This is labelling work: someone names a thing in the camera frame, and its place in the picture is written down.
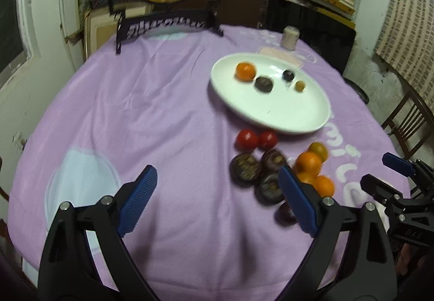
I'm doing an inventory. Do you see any beige woven curtain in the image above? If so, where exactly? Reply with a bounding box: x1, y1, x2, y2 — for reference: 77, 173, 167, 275
375, 0, 434, 85

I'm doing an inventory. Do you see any black flat panel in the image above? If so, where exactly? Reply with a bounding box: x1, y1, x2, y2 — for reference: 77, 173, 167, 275
264, 0, 356, 74

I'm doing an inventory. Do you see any window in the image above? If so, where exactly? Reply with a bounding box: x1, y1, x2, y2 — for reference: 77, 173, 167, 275
0, 0, 32, 85

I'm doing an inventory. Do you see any black round stool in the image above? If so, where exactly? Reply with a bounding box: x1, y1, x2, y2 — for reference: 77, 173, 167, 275
344, 79, 370, 105

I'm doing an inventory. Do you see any dark passion fruit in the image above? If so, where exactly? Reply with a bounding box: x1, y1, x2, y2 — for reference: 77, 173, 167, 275
255, 173, 286, 206
261, 149, 288, 176
229, 153, 262, 187
254, 75, 273, 92

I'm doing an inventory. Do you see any red tomato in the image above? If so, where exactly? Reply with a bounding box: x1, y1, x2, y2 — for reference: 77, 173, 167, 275
258, 131, 279, 151
235, 129, 259, 152

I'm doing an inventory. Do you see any white oval plate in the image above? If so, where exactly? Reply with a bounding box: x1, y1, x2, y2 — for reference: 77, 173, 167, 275
210, 52, 332, 135

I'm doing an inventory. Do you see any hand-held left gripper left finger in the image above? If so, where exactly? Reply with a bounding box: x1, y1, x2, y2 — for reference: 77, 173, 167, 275
38, 165, 160, 301

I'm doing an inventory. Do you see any beige drink can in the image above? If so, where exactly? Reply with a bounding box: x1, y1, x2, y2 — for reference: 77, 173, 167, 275
282, 26, 299, 51

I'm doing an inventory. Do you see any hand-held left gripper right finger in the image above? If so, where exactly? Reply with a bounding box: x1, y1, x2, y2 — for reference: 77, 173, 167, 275
278, 165, 397, 301

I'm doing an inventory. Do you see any person's right hand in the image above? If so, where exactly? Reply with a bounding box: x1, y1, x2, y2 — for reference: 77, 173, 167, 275
395, 243, 429, 276

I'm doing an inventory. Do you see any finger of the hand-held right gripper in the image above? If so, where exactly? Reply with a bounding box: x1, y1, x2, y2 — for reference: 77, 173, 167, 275
382, 153, 434, 186
360, 174, 406, 208

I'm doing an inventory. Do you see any orange mandarin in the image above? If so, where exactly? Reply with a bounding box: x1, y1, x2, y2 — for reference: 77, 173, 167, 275
294, 151, 323, 176
293, 170, 317, 187
312, 175, 336, 198
235, 62, 256, 82

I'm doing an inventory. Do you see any wooden chair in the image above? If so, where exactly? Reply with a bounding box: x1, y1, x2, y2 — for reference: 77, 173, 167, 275
381, 89, 434, 161

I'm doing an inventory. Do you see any purple printed tablecloth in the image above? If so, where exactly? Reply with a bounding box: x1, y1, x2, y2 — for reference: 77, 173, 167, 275
7, 25, 412, 291

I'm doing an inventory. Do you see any yellow-green mandarin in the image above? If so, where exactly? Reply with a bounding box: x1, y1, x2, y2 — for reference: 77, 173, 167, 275
308, 142, 329, 163

